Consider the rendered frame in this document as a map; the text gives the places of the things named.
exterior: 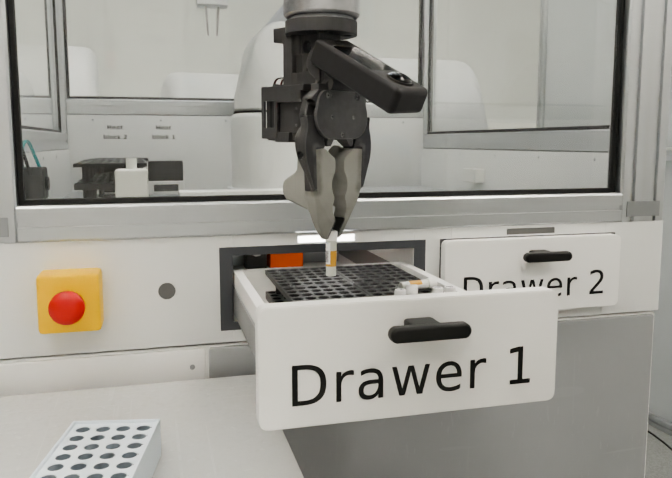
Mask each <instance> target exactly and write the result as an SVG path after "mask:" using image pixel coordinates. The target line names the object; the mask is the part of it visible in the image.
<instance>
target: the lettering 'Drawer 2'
mask: <svg viewBox="0 0 672 478"><path fill-rule="evenodd" d="M596 272H598V273H600V279H599V281H598V282H597V283H596V284H595V285H594V287H593V288H592V289H591V290H590V291H589V294H598V293H603V290H602V291H594V290H595V288H596V287H597V286H598V285H599V284H600V283H601V281H602V280H603V272H602V271H601V270H593V271H591V272H590V275H591V274H593V273H596ZM574 279H576V280H577V277H573V278H571V279H570V277H569V278H567V296H568V295H570V283H571V281H572V280H574ZM467 280H476V281H478V283H479V285H480V290H483V283H482V281H481V280H480V279H479V278H476V277H464V290H465V291H467ZM555 280H556V281H558V282H559V286H550V284H551V282H552V281H555ZM507 283H511V284H512V285H513V288H516V284H515V282H513V281H505V282H503V285H504V284H507ZM495 284H499V281H496V282H494V283H493V284H492V282H489V290H492V287H493V286H494V285H495ZM547 288H549V289H550V288H562V282H561V280H560V279H559V278H552V279H551V280H550V281H549V282H548V284H547Z"/></svg>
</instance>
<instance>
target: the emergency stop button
mask: <svg viewBox="0 0 672 478"><path fill-rule="evenodd" d="M48 312H49V315H50V317H51V318H52V320H53V321H55V322H56V323H58V324H61V325H72V324H74V323H76V322H78V321H79V320H80V319H81V318H82V316H83V314H84V312H85V302H84V300H83V298H82V297H81V296H80V295H79V294H77V293H75V292H73V291H62V292H59V293H57V294H56V295H55V296H54V297H53V298H52V299H51V301H50V303H49V306H48Z"/></svg>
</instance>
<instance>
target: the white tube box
mask: <svg viewBox="0 0 672 478"><path fill-rule="evenodd" d="M160 457H161V429H160V419H130V420H92V421H73V422H72V423H71V425H70V426H69V427H68V428H67V430H66V431H65V432H64V434H63V435H62V436H61V437H60V439H59V440H58V441H57V442H56V444H55V445H54V446H53V448H52V449H51V450H50V451H49V453H48V454H47V455H46V457H45V458H44V459H43V460H42V462H41V463H40V464H39V466H38V467H37V468H36V469H35V471H34V472H33V473H32V475H31V476H30V477H29V478H152V476H153V474H154V471H155V469H156V466H157V464H158V461H159V459H160Z"/></svg>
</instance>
